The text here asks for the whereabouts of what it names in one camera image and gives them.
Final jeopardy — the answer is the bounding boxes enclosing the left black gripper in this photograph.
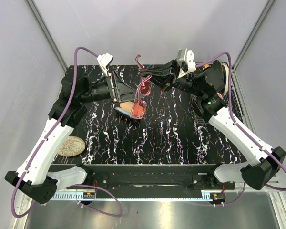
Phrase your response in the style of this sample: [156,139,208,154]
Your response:
[80,70,144,104]

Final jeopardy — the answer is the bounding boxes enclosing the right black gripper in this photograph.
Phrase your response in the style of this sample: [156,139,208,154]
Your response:
[140,59,204,97]

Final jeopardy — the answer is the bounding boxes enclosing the red sunglasses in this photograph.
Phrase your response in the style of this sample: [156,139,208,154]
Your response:
[130,54,153,120]

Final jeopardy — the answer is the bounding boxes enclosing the black glasses case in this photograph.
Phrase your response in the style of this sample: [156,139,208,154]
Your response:
[117,101,145,120]

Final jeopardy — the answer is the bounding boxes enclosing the light blue cleaning cloth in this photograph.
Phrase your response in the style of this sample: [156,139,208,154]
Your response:
[115,107,131,117]

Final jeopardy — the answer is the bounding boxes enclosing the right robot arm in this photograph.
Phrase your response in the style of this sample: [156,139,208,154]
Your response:
[139,59,286,190]

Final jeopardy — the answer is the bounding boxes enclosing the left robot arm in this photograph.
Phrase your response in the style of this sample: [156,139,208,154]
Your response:
[5,70,142,204]

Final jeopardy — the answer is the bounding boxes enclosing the white plate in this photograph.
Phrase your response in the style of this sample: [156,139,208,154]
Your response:
[221,63,229,97]

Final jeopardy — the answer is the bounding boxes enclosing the beige patterned round coaster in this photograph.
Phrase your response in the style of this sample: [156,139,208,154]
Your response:
[57,136,86,157]

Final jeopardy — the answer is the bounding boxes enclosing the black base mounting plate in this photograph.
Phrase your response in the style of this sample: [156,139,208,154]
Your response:
[61,164,235,191]

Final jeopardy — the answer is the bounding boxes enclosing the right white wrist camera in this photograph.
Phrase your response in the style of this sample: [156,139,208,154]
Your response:
[176,48,196,78]

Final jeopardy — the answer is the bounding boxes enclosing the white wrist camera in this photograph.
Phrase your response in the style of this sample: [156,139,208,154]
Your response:
[176,48,196,78]
[97,53,114,77]

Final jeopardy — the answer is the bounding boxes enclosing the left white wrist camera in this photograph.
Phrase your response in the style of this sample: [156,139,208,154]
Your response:
[97,53,114,77]

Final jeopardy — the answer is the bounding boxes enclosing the black wire dish rack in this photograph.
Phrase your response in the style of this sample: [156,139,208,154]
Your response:
[190,62,243,124]

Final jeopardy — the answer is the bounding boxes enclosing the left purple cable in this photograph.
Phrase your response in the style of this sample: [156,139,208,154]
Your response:
[11,46,123,218]

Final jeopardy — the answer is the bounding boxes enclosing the purple cable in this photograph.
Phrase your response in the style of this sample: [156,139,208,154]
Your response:
[11,46,123,218]
[195,51,286,207]

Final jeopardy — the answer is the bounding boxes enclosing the aluminium rail frame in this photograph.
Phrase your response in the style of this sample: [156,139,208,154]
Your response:
[22,171,283,201]

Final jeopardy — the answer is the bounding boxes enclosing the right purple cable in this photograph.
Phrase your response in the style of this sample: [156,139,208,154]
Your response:
[195,51,286,207]

